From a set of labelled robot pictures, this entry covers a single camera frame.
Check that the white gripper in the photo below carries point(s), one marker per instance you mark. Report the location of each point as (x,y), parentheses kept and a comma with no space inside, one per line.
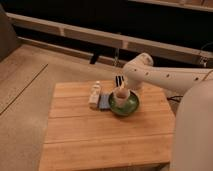
(129,83)

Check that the white ceramic cup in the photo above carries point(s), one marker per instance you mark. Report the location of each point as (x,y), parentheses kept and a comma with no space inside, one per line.
(120,96)

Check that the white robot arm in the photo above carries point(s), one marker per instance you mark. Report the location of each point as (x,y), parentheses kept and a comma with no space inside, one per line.
(192,148)

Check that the blue sponge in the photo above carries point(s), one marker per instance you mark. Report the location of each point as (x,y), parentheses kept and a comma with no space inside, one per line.
(104,104)

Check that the green bowl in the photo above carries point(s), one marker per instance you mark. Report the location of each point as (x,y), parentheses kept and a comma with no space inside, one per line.
(129,107)

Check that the white plastic bottle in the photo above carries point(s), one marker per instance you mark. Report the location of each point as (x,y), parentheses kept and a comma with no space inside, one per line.
(95,95)

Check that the wooden table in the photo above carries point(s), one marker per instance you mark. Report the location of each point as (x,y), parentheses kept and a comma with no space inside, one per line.
(79,138)

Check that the white shelf rail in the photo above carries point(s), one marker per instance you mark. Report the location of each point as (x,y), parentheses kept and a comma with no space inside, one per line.
(154,48)

